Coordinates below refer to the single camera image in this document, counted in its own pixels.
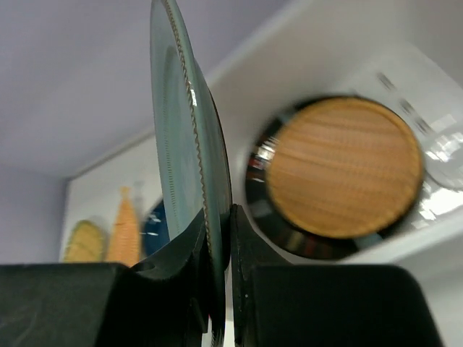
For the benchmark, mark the dark blue leaf dish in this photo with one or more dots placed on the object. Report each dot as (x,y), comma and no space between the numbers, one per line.
(155,234)

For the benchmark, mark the orange woven round plate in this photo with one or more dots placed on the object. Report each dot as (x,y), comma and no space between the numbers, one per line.
(345,167)

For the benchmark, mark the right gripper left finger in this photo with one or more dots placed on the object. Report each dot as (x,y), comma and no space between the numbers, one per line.
(161,301)

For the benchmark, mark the teal round ceramic plate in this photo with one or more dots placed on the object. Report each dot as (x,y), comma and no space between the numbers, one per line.
(192,158)

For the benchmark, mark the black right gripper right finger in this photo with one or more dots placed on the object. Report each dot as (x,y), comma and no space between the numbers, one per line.
(277,303)

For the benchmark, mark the white plastic bin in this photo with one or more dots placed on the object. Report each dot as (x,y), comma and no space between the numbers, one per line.
(406,55)

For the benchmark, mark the yellow green bamboo-pattern plate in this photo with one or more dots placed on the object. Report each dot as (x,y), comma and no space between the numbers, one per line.
(86,243)

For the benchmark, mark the orange leaf-shaped plate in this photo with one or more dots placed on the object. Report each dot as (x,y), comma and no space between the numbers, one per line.
(125,239)

